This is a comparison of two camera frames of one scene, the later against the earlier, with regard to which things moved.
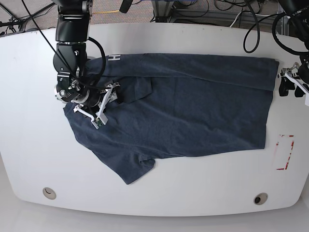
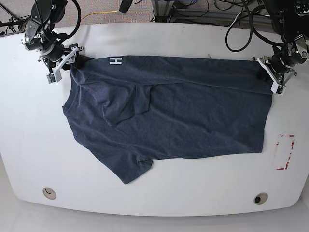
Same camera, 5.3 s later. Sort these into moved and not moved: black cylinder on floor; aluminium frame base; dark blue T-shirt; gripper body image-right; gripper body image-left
Moved: gripper body image-left; gripper body image-right
Not moved: aluminium frame base; dark blue T-shirt; black cylinder on floor
